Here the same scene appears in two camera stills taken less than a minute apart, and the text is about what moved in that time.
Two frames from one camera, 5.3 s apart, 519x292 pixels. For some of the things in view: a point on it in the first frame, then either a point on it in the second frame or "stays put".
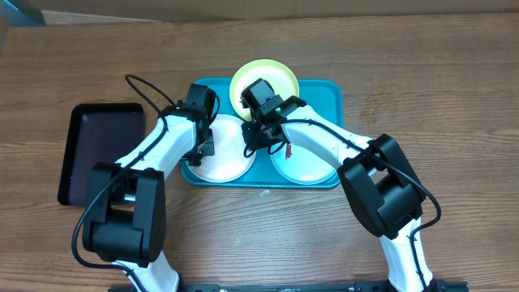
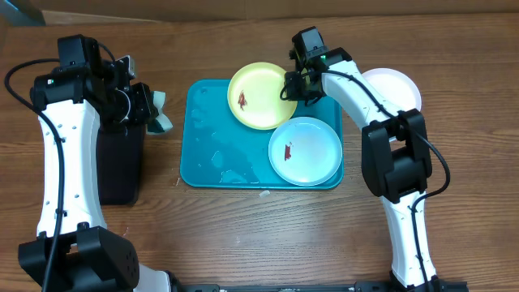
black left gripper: (206, 149) → (146, 112)
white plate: (229, 162) → (396, 88)
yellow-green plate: (255, 70) stays put
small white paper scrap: (264, 194) stays put
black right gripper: (250, 130) → (290, 81)
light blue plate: (305, 165) stays put
